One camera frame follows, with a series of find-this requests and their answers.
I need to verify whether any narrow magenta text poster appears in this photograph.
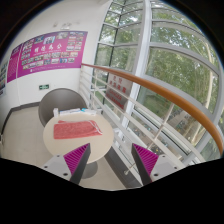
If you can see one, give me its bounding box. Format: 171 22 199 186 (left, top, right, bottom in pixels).
6 44 23 83

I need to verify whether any pink towel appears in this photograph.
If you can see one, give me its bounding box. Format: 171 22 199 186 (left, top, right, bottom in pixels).
53 119 103 140

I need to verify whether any flat white blue box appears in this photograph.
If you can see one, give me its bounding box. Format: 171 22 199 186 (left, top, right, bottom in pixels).
59 108 72 116
80 107 98 116
69 107 82 116

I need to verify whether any white photo wall poster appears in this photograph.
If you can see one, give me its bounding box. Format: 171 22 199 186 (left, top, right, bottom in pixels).
0 59 8 98

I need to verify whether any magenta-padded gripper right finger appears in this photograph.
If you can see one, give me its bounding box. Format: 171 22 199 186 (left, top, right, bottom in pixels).
131 143 186 186

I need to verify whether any white railing with wooden handrail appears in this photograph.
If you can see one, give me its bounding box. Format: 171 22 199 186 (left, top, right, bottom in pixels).
79 63 224 188

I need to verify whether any grey tub chair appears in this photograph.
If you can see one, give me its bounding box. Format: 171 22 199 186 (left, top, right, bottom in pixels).
38 87 88 128

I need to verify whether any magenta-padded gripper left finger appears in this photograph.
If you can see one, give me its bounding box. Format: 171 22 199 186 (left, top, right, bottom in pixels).
42 143 92 185

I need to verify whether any large magenta photo poster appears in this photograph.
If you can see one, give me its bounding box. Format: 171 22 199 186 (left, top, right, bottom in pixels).
16 30 89 79

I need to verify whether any white red warning sign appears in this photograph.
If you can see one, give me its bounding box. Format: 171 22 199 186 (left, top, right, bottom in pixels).
104 73 134 111

